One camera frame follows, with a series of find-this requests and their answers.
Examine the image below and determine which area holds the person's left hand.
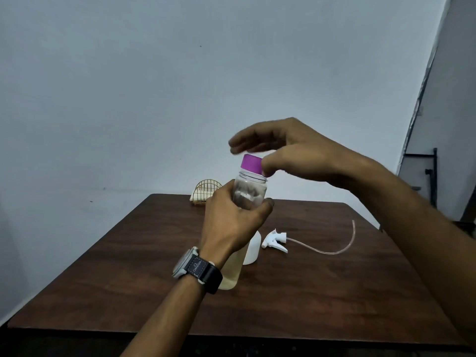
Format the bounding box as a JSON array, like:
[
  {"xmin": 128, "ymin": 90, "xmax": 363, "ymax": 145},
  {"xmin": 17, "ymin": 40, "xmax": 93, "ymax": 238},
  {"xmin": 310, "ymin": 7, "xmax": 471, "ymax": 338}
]
[{"xmin": 199, "ymin": 180, "xmax": 275, "ymax": 269}]

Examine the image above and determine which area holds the person's right hand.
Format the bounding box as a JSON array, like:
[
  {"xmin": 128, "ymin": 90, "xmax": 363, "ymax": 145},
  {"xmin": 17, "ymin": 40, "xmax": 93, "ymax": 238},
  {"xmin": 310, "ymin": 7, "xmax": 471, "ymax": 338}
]
[{"xmin": 228, "ymin": 118, "xmax": 358, "ymax": 190}]

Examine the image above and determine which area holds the purple bottle cap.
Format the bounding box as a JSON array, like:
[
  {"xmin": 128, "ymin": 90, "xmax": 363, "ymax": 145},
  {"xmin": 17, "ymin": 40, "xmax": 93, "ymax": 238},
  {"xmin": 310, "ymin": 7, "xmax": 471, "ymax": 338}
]
[{"xmin": 240, "ymin": 154, "xmax": 264, "ymax": 175}]

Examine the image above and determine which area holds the clear bottle with yellowish liquid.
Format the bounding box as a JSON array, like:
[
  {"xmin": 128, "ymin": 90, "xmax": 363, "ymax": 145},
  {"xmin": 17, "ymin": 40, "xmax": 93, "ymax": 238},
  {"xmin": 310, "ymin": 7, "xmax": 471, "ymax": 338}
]
[{"xmin": 217, "ymin": 169, "xmax": 269, "ymax": 291}]

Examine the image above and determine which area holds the person's left forearm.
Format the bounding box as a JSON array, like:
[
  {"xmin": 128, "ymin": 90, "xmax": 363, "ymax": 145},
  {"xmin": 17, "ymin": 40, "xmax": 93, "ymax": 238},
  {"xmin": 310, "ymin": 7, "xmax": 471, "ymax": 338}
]
[{"xmin": 121, "ymin": 273, "xmax": 209, "ymax": 357}]

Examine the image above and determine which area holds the person's right forearm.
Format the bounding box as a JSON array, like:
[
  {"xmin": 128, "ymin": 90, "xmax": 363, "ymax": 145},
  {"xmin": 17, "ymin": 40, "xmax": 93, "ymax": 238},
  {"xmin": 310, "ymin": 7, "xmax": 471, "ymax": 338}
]
[{"xmin": 340, "ymin": 150, "xmax": 476, "ymax": 348}]

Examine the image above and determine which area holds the white spray trigger with tube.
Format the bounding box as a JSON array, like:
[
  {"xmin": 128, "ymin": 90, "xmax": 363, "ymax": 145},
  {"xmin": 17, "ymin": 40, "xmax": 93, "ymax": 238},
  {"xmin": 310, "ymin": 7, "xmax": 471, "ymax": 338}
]
[{"xmin": 261, "ymin": 220, "xmax": 356, "ymax": 256}]

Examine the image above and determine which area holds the white plastic bottle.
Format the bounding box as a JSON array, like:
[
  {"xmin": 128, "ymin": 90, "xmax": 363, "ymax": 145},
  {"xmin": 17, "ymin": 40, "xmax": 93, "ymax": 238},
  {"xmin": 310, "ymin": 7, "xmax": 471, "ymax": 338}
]
[{"xmin": 243, "ymin": 230, "xmax": 262, "ymax": 266}]

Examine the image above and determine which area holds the black metal stand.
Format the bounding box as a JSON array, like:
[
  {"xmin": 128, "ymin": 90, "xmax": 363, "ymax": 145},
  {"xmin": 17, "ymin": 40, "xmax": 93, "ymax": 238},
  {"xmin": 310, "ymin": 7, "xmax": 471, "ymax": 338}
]
[{"xmin": 403, "ymin": 148, "xmax": 439, "ymax": 209}]

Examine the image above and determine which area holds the gold wire holder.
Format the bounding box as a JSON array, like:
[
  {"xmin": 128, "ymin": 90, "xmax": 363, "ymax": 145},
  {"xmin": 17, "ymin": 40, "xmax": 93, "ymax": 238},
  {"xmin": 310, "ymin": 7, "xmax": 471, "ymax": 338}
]
[{"xmin": 190, "ymin": 179, "xmax": 224, "ymax": 206}]

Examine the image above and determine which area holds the grey wristwatch with black strap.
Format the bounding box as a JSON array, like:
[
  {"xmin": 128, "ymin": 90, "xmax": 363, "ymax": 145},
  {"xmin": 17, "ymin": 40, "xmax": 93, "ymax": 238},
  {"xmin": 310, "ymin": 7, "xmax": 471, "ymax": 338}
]
[{"xmin": 172, "ymin": 246, "xmax": 224, "ymax": 295}]

